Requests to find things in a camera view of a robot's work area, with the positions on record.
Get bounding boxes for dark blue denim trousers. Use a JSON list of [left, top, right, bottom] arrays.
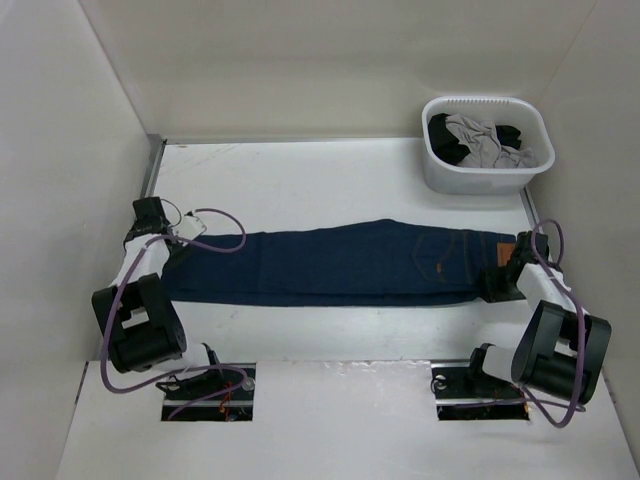
[[162, 219, 516, 307]]

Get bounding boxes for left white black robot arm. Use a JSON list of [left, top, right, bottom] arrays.
[[91, 197, 225, 399]]

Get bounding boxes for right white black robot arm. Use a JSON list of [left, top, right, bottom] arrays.
[[463, 231, 611, 406]]

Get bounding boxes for white plastic laundry basket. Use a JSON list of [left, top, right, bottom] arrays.
[[421, 96, 555, 195]]

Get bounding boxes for grey crumpled garment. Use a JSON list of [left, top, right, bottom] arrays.
[[444, 114, 538, 169]]

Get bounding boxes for black garment in basket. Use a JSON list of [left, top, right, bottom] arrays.
[[427, 113, 524, 166]]

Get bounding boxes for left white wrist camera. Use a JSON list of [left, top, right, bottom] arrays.
[[173, 212, 207, 240]]

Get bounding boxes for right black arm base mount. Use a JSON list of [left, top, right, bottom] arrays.
[[430, 362, 529, 421]]

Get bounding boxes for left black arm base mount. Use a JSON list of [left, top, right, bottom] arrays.
[[155, 363, 257, 423]]

